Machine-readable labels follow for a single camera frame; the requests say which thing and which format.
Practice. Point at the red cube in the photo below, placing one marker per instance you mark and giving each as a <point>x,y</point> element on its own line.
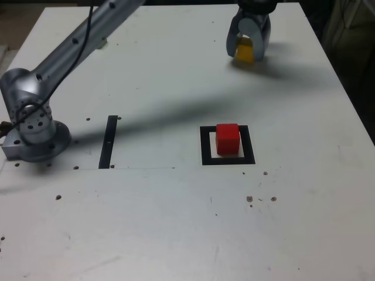
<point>228,140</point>

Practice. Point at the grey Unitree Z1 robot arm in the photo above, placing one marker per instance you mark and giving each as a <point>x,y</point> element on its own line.
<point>117,11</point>

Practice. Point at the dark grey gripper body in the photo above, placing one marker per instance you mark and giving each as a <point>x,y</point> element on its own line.
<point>255,15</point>

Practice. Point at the yellow cube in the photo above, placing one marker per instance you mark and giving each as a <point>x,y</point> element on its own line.
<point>244,54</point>

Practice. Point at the black tape square outline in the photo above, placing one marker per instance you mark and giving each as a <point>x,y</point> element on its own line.
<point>205,146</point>

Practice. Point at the black tape strip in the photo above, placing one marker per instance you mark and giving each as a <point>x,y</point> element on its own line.
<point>107,140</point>

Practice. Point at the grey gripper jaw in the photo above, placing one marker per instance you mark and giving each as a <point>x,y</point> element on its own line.
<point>259,38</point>
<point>232,41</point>

